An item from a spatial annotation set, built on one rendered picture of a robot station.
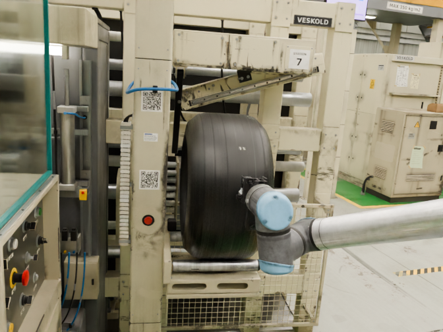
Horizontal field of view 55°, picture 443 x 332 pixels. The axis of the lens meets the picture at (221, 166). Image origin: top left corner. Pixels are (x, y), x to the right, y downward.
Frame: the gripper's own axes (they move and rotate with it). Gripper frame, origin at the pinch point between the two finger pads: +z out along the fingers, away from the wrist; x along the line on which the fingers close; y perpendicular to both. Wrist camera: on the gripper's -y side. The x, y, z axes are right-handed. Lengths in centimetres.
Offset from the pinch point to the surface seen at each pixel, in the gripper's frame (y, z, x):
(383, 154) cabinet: -14, 403, -287
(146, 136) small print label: 16.5, 19.1, 33.2
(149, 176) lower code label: 1.6, 20.8, 31.5
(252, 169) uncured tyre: 7.7, 2.8, -2.9
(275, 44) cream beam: 56, 41, -19
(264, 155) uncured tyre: 12.5, 6.0, -7.5
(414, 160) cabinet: -19, 383, -320
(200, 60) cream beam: 48, 42, 13
